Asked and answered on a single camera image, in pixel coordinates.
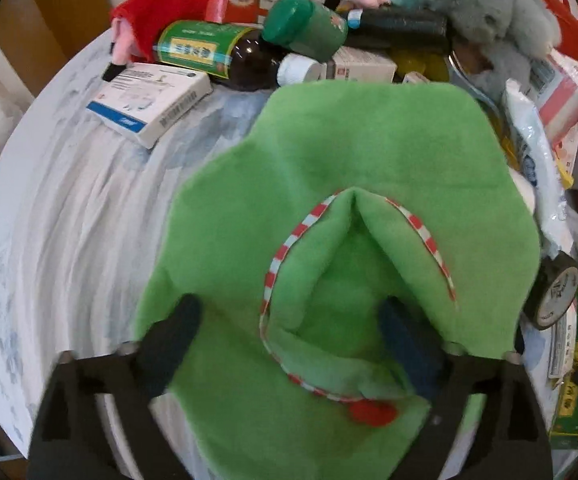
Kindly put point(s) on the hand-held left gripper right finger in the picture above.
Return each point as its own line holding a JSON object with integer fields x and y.
{"x": 409, "y": 355}

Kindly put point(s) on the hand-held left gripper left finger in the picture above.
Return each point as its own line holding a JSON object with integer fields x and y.
{"x": 174, "y": 340}

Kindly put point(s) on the green plush cloth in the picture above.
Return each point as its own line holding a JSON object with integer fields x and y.
{"x": 359, "y": 160}

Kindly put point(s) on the white plastic packet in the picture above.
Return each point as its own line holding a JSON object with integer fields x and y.
{"x": 534, "y": 160}

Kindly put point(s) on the white cloth-covered round desktop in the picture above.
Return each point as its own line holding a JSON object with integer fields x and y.
{"x": 69, "y": 210}

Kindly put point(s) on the black tape roll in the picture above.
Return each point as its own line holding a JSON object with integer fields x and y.
{"x": 544, "y": 290}

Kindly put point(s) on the white blue medicine box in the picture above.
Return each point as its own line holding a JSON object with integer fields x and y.
{"x": 144, "y": 95}

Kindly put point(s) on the brown bottle green label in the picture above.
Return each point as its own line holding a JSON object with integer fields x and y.
{"x": 249, "y": 60}

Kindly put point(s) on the pink tissue pack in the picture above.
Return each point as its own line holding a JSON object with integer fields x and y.
{"x": 564, "y": 100}

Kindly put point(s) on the black bottle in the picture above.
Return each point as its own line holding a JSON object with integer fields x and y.
{"x": 404, "y": 27}

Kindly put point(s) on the pig plush red dress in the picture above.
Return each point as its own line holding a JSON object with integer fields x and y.
{"x": 169, "y": 5}

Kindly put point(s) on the green jar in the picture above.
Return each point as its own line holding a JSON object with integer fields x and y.
{"x": 314, "y": 25}

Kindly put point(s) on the red medicine box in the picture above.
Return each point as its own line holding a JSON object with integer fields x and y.
{"x": 234, "y": 0}

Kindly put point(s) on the grey plush toy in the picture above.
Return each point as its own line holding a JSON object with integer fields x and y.
{"x": 484, "y": 5}

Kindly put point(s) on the red toy suitcase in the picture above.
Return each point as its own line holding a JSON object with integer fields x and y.
{"x": 576, "y": 35}

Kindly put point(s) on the brown wooden wall trim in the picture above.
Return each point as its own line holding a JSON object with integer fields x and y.
{"x": 54, "y": 0}

